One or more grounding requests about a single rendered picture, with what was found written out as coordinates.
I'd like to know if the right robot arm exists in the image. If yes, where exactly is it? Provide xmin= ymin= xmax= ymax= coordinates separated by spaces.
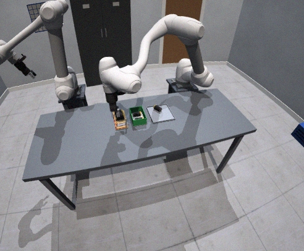
xmin=0 ymin=0 xmax=81 ymax=101

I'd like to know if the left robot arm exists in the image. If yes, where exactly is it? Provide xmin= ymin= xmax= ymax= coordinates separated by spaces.
xmin=99 ymin=14 xmax=214 ymax=94

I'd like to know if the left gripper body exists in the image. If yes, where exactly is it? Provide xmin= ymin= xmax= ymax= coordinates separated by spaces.
xmin=103 ymin=85 xmax=125 ymax=112

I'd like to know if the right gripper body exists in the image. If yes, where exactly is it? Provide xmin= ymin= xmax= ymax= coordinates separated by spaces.
xmin=8 ymin=53 xmax=30 ymax=76

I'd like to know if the tan battery holder board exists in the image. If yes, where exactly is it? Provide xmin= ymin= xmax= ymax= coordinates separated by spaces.
xmin=113 ymin=112 xmax=128 ymax=130

